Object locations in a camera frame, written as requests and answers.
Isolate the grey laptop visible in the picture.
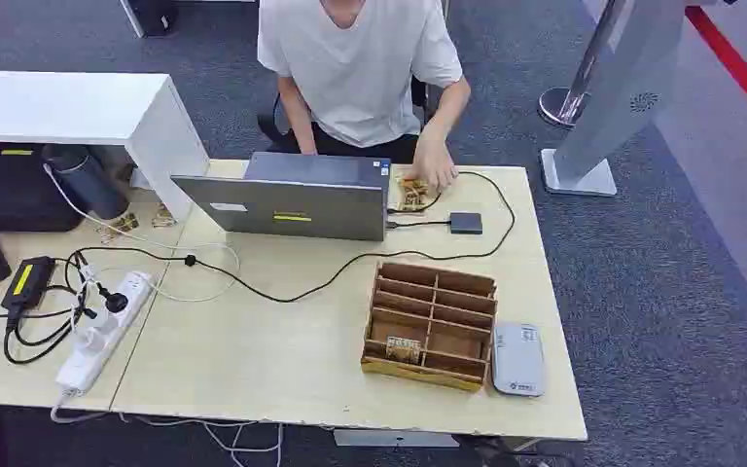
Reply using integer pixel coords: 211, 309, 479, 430
170, 151, 392, 243

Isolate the small dark external drive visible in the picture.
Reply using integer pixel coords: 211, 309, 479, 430
448, 211, 484, 235

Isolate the person's right hand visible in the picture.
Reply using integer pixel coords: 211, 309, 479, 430
410, 136, 460, 192

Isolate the wooden compartment box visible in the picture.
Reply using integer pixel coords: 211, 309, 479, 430
359, 261, 499, 394

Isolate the person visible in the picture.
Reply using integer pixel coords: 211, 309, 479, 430
256, 0, 472, 191

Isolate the grey flat router device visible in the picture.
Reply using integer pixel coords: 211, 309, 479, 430
490, 321, 548, 398

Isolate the grey kiosk stand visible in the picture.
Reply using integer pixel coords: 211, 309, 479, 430
539, 0, 720, 198

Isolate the white power strip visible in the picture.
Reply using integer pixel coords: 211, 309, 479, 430
55, 270, 155, 395

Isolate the dark cylindrical bottle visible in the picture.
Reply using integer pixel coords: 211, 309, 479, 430
41, 143, 130, 221

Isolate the white shelf riser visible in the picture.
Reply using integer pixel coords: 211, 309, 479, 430
0, 70, 211, 223

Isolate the black power adapter brick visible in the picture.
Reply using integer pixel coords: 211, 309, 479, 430
0, 255, 57, 312

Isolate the black printer box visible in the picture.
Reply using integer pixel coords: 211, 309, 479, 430
0, 141, 86, 234

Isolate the red barrier belt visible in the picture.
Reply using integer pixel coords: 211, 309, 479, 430
684, 5, 747, 140

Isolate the black laptop power cable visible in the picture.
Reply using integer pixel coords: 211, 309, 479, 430
63, 169, 517, 305

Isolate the short black drive cable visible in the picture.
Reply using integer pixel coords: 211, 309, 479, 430
385, 219, 452, 231

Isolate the white cable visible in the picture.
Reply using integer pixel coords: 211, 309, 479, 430
42, 163, 242, 305

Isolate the chrome stanchion post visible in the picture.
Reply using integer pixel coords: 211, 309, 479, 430
537, 0, 628, 128

